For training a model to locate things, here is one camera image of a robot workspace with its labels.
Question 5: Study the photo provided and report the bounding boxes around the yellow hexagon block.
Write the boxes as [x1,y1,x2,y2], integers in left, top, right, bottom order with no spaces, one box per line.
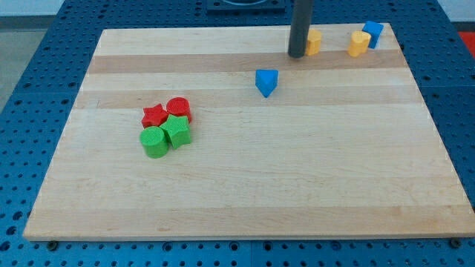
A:
[305,29,322,56]

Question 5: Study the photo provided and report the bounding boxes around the yellow heart block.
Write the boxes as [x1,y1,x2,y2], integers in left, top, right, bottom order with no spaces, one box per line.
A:
[347,30,371,57]

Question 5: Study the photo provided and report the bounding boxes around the green star block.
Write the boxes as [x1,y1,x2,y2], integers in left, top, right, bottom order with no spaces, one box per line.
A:
[160,114,191,149]

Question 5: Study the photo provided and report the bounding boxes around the blue triangle block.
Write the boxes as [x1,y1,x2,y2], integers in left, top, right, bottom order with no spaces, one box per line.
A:
[255,69,279,98]

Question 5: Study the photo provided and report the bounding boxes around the wooden board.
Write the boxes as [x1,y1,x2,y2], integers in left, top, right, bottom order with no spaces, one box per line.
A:
[24,24,474,242]

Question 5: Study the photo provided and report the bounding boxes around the red cylinder block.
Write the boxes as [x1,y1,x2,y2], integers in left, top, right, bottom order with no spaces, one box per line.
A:
[166,97,192,122]

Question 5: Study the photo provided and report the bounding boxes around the green cylinder block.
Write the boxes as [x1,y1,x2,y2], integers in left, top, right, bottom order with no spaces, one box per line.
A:
[140,126,168,159]

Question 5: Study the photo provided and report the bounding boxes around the red star block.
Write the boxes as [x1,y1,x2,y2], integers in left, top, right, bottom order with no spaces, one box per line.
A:
[141,104,169,128]

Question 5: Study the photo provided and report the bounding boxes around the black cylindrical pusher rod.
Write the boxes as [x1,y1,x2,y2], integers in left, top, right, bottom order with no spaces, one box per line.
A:
[287,0,314,59]

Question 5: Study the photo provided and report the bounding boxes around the blue cube block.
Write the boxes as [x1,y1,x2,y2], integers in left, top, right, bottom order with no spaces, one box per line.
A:
[362,21,384,49]

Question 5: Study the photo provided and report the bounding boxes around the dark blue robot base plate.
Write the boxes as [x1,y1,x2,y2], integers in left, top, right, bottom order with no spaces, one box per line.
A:
[204,0,286,13]

